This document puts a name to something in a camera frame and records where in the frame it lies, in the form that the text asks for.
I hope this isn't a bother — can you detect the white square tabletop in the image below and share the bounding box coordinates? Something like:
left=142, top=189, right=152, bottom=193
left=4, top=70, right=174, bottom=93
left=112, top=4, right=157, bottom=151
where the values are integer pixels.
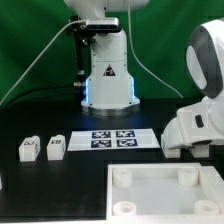
left=106, top=163, right=224, bottom=224

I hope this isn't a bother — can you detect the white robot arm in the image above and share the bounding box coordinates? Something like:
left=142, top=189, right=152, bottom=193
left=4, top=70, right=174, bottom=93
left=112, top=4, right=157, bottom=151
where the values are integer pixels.
left=64, top=0, right=224, bottom=150

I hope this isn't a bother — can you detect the white sheet with markers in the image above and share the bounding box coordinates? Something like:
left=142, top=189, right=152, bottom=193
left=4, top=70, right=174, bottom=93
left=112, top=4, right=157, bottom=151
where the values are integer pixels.
left=68, top=129, right=160, bottom=151

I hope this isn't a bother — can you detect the white obstacle block right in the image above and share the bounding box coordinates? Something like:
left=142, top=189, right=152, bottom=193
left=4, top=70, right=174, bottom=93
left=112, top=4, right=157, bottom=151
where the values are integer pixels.
left=199, top=166, right=224, bottom=207

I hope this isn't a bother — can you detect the white block at left edge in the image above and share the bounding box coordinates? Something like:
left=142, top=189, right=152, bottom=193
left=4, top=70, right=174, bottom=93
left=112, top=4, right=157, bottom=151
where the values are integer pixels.
left=0, top=175, right=2, bottom=191

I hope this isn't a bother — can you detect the grey camera on stand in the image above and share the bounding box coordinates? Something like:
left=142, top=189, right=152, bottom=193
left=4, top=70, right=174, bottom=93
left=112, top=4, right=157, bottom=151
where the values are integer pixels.
left=86, top=17, right=119, bottom=32

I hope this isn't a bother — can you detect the black camera stand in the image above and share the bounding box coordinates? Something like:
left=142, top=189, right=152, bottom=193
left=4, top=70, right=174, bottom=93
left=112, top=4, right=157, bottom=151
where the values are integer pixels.
left=66, top=16, right=95, bottom=88

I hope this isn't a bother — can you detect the white camera cable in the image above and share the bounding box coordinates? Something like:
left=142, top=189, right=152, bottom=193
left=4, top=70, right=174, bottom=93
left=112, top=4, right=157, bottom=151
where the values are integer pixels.
left=0, top=19, right=88, bottom=107

